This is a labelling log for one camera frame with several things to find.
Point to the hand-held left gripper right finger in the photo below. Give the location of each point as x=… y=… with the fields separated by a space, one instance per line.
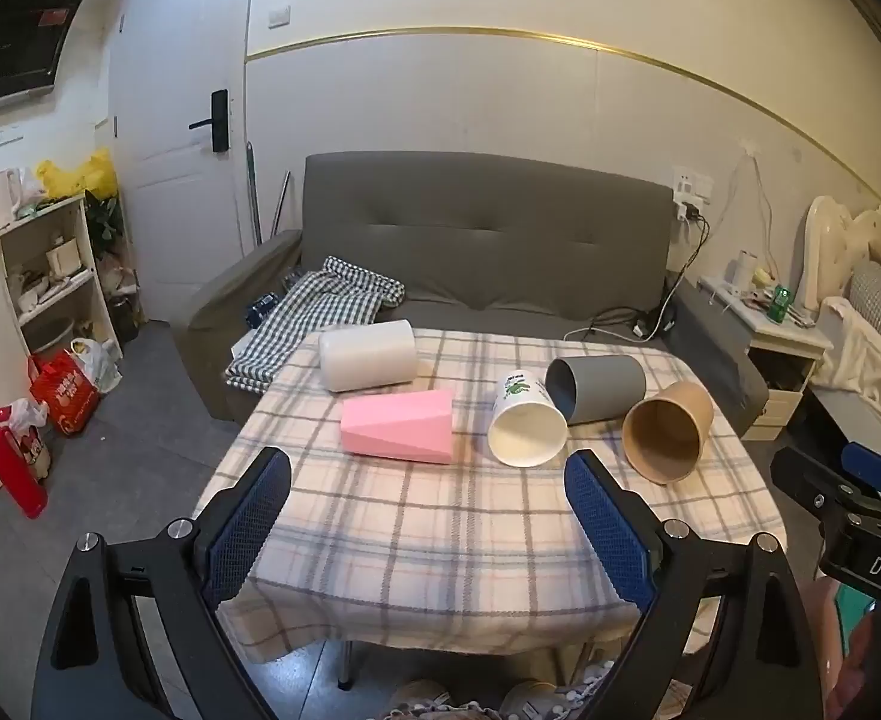
x=609 y=532

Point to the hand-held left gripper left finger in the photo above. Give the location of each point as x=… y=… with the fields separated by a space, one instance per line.
x=249 y=517

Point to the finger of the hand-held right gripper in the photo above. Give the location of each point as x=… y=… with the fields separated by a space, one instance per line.
x=804 y=476
x=871 y=465

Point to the person's right forearm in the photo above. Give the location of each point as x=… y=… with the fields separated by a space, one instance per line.
x=837 y=660

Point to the brown paper cup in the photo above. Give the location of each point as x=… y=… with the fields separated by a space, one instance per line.
x=665 y=435

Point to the white paper cup green print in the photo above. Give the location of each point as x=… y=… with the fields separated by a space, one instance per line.
x=526 y=427

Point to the grey cup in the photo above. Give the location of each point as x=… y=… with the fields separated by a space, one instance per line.
x=605 y=386

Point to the pink faceted cup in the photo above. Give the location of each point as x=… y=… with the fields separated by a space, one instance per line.
x=399 y=427

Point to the white frosted cup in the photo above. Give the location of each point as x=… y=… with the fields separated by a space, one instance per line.
x=369 y=356

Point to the white blanket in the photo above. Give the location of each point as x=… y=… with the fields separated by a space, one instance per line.
x=860 y=367

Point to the white nightstand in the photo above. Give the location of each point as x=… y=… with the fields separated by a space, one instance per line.
x=777 y=345

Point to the plaid tablecloth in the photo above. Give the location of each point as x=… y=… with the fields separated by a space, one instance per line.
x=440 y=540

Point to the green bottle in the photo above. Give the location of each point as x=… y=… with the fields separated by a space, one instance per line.
x=780 y=304

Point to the metal table leg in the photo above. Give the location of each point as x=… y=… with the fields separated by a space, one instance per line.
x=346 y=664

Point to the grey slipper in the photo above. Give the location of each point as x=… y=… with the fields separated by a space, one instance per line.
x=419 y=699
x=530 y=699

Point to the white plastic bag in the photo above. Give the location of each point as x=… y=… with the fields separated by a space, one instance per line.
x=99 y=364

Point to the white paper roll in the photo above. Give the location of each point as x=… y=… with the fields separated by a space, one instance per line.
x=745 y=268

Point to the blue checked cloth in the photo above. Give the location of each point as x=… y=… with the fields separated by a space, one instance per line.
x=313 y=307

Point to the red shopping bag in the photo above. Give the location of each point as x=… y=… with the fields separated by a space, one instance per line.
x=65 y=394

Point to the cream bed headboard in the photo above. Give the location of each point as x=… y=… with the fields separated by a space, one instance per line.
x=830 y=240

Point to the red and white bag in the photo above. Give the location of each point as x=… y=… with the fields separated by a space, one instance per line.
x=32 y=435

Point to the red bottle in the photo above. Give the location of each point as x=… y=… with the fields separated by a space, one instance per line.
x=13 y=469

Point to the white shelf unit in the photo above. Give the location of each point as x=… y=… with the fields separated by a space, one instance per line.
x=84 y=270

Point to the grey sofa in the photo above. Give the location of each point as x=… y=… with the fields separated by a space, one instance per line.
x=485 y=240

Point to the white door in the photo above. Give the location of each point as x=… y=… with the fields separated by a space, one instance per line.
x=163 y=202

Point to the yellow plastic bag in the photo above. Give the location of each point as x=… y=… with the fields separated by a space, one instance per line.
x=73 y=176

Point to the white kettle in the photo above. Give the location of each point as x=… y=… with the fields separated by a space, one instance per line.
x=2 y=199

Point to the black range hood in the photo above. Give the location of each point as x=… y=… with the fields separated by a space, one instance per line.
x=13 y=45

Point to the white wall outlet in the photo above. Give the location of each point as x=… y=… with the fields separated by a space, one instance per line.
x=691 y=184

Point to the white wall switch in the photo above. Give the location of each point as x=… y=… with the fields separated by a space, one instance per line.
x=277 y=16

